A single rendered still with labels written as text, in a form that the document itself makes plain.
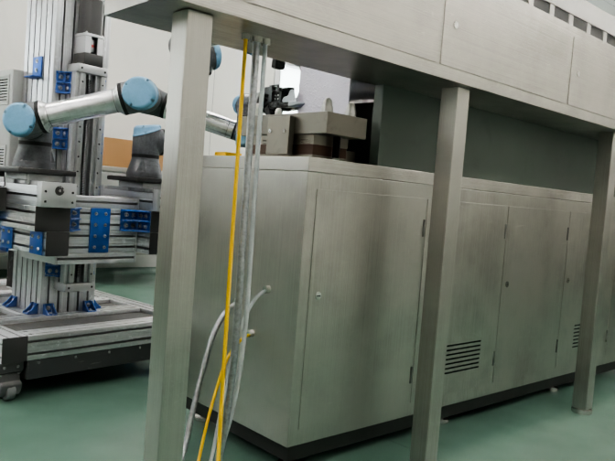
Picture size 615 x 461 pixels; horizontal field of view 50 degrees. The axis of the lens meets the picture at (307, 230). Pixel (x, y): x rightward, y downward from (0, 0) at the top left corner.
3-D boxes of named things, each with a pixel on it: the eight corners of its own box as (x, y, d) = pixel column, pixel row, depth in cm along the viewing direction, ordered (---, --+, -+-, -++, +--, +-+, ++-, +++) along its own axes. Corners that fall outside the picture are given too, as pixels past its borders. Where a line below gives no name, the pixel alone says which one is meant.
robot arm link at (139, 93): (18, 143, 241) (165, 110, 245) (3, 139, 226) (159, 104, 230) (10, 111, 240) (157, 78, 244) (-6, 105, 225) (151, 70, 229)
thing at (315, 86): (296, 127, 220) (301, 71, 220) (347, 125, 203) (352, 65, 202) (296, 127, 220) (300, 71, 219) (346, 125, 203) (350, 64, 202)
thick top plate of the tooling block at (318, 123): (277, 141, 221) (279, 123, 221) (365, 139, 192) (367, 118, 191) (239, 134, 210) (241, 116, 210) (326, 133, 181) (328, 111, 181)
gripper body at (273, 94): (279, 83, 221) (257, 86, 230) (277, 109, 222) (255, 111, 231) (296, 87, 227) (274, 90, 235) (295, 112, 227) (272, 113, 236)
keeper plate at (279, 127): (270, 154, 199) (273, 117, 198) (292, 155, 191) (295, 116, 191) (264, 153, 197) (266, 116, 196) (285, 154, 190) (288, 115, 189)
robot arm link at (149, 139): (126, 153, 286) (128, 122, 285) (155, 156, 295) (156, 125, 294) (138, 153, 277) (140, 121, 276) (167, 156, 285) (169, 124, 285)
